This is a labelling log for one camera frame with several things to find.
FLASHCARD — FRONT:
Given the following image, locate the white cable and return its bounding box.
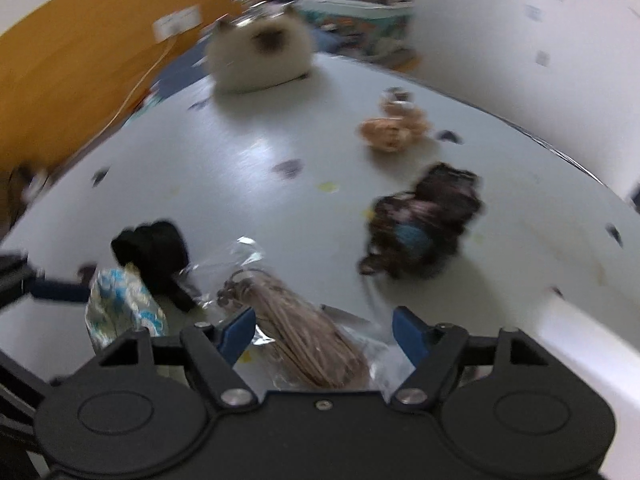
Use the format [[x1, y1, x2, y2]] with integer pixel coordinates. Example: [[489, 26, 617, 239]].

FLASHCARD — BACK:
[[82, 35, 177, 158]]

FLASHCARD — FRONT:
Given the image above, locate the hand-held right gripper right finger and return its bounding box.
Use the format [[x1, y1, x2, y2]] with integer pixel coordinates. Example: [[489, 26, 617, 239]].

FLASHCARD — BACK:
[[390, 306, 551, 406]]

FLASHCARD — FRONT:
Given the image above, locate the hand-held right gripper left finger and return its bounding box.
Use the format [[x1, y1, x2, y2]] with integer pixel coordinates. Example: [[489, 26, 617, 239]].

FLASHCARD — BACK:
[[92, 307, 258, 406]]

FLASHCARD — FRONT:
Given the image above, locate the black cloth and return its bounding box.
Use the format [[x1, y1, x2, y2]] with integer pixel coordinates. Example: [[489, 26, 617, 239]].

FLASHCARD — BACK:
[[111, 219, 201, 313]]

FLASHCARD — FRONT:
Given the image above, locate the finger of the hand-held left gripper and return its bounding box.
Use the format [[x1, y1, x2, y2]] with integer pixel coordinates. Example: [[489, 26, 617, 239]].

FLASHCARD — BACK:
[[0, 254, 90, 311], [0, 350, 51, 443]]

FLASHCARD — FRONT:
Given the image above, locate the clear bag with cords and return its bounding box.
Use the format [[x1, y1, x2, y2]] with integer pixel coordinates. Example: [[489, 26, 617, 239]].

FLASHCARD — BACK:
[[187, 236, 416, 392]]

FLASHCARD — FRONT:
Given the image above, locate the white fluffy cat plush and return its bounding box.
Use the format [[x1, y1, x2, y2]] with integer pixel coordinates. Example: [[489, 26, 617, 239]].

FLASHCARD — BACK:
[[205, 2, 317, 93]]

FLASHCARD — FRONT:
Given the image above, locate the small orange plush toy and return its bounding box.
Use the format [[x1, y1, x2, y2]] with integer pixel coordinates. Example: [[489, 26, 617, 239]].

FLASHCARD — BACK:
[[359, 89, 434, 155]]

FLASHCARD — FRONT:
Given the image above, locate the white box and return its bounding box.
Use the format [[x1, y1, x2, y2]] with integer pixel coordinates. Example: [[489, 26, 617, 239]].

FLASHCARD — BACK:
[[525, 295, 640, 480]]

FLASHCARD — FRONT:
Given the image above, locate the white wall socket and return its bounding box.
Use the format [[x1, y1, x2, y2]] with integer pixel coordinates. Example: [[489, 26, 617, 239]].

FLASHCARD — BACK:
[[152, 5, 202, 42]]

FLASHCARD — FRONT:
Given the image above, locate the colourful printed box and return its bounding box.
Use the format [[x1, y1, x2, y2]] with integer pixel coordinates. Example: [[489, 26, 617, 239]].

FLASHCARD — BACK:
[[299, 0, 417, 68]]

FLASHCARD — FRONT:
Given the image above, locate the dark multicolour knitted scrunchie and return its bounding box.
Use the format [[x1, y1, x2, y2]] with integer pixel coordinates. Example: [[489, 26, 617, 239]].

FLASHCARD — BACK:
[[357, 162, 486, 281]]

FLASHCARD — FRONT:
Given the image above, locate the blue white patterned cloth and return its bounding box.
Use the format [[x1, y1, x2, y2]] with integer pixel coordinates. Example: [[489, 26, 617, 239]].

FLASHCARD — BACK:
[[84, 266, 168, 353]]

